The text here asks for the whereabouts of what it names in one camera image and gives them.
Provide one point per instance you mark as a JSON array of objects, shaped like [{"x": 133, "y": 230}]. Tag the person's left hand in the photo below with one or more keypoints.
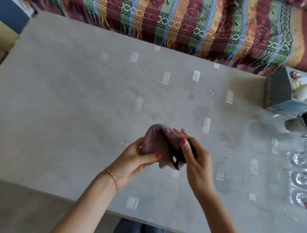
[{"x": 129, "y": 163}]

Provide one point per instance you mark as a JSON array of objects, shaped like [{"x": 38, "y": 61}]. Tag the person's right hand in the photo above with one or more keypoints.
[{"x": 199, "y": 170}]

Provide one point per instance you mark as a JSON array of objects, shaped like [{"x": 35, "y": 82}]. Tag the mauve cleaning cloth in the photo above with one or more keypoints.
[{"x": 158, "y": 139}]

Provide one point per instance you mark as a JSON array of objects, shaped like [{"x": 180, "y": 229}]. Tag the glass kettle with black lid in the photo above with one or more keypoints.
[{"x": 293, "y": 124}]

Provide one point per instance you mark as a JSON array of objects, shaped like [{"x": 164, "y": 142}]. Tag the blue fabric organizer box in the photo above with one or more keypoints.
[{"x": 278, "y": 91}]

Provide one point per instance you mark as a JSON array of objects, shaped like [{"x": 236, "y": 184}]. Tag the person's left forearm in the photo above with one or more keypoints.
[{"x": 84, "y": 208}]

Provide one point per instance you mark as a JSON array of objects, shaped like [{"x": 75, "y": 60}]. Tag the person's blue jeans leg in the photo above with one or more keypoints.
[{"x": 136, "y": 226}]

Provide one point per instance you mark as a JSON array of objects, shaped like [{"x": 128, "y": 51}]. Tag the grey table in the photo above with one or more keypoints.
[{"x": 72, "y": 96}]

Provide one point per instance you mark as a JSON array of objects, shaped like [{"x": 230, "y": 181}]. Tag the cream white bottle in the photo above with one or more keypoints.
[{"x": 301, "y": 93}]

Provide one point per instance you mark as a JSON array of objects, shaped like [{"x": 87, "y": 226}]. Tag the cream fabric flower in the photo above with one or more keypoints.
[{"x": 295, "y": 84}]

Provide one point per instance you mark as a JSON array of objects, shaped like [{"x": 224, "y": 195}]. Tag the pink fabric flower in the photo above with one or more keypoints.
[{"x": 296, "y": 75}]

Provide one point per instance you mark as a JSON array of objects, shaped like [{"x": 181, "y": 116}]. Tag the colourful striped woven sofa throw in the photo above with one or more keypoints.
[{"x": 192, "y": 24}]

